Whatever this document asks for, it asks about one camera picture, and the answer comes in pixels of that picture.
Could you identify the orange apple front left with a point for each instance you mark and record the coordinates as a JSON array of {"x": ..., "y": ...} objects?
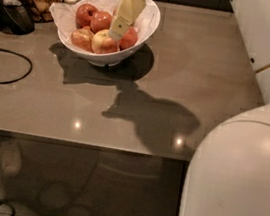
[{"x": 83, "y": 38}]

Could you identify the red apple back left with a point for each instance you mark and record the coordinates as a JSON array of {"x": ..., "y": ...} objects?
[{"x": 84, "y": 14}]

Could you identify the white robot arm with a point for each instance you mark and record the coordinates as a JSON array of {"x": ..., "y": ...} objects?
[{"x": 229, "y": 174}]

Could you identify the red apple right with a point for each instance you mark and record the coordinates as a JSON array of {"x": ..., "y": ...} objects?
[{"x": 129, "y": 39}]

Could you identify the white paper bowl liner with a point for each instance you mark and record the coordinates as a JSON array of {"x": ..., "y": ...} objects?
[{"x": 145, "y": 25}]

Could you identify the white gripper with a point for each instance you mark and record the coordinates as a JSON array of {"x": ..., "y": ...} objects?
[{"x": 126, "y": 13}]

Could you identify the white ceramic bowl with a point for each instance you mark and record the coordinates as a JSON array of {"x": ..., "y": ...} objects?
[{"x": 98, "y": 59}]

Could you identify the black round appliance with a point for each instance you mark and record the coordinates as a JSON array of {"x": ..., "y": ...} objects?
[{"x": 18, "y": 20}]

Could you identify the red apple centre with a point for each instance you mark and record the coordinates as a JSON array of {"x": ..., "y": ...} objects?
[{"x": 100, "y": 20}]

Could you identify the yellow red apple front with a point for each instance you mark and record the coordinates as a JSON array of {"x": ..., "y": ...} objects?
[{"x": 103, "y": 44}]

